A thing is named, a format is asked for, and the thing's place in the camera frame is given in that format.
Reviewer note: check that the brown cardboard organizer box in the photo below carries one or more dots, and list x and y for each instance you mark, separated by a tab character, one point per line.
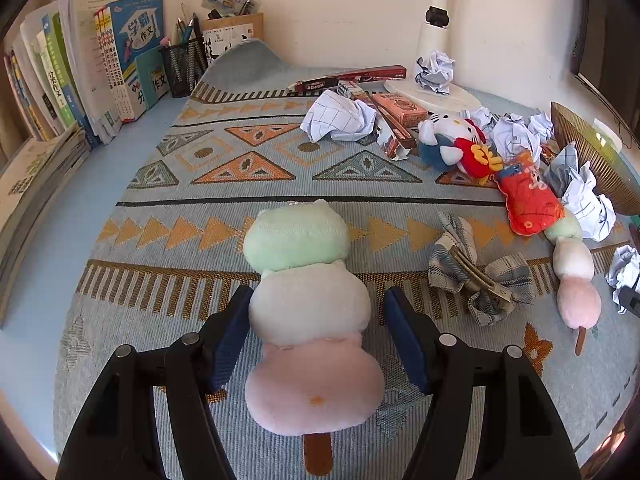
222	34

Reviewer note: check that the patterned blue woven mat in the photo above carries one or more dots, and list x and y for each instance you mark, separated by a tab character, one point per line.
171	255

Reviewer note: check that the crumpled paper on lamp base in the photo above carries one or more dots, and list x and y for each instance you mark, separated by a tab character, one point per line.
435	72

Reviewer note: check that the brown ribbed glass bowl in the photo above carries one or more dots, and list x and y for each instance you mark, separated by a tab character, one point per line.
614	179

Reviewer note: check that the plaid fabric bow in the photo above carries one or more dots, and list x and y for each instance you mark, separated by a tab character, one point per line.
493	291

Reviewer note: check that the crumpled paper centre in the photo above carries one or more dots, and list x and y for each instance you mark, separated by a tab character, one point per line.
512	135

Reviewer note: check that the white desk lamp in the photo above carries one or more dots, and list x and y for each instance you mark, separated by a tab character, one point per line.
434	36

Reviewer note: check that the black monitor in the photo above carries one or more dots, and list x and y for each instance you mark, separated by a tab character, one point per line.
606	56

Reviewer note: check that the flat lying books stack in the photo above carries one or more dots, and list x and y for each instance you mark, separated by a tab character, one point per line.
30	181

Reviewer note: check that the standing books stack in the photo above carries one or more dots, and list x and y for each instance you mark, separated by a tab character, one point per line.
91	63

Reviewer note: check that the small orange box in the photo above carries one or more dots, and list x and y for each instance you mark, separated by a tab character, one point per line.
409	114

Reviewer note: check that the dark red long box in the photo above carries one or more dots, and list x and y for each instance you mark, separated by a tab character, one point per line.
387	72

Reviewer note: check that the printed long carton box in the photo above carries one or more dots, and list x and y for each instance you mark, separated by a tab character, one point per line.
394	139

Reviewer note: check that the red printed plush pillow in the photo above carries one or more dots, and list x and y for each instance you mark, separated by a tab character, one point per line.
531	205

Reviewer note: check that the crumpled paper near kitty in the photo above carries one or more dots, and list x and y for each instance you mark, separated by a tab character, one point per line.
340	118

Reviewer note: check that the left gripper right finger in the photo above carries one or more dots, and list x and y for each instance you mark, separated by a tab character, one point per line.
522	435

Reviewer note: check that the hello kitty plush toy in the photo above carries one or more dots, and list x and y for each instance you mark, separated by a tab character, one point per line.
448	141

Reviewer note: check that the paper ball large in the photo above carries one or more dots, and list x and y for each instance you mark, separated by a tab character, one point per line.
623	271

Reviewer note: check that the black mesh pen holder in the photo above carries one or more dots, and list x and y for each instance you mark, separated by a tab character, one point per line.
184	65

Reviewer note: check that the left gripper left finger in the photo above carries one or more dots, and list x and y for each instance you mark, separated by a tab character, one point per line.
115	434

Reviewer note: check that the tricolor dango plush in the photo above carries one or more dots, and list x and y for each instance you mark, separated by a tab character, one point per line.
310	313
579	302

